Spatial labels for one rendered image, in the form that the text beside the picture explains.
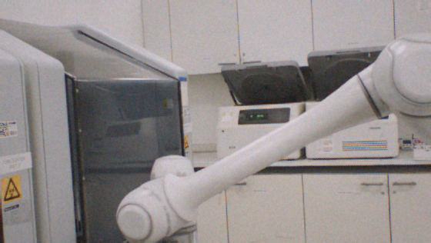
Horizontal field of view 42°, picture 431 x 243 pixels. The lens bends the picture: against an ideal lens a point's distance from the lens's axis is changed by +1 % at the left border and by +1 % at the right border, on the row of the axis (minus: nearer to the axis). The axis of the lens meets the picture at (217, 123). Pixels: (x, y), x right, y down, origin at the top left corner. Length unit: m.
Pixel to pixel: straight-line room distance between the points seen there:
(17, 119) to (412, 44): 0.72
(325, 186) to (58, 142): 2.48
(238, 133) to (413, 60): 2.76
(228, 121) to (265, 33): 0.67
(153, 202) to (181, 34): 3.06
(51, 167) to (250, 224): 2.57
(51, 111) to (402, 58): 0.71
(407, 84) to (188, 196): 0.44
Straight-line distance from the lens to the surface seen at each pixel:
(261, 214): 3.62
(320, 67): 3.72
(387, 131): 3.44
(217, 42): 3.93
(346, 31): 3.74
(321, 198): 3.52
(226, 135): 3.62
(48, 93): 1.21
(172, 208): 1.05
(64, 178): 1.24
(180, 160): 1.21
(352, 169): 3.51
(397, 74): 0.89
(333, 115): 1.13
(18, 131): 1.13
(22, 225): 1.14
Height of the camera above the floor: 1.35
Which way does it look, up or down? 3 degrees down
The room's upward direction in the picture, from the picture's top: 3 degrees counter-clockwise
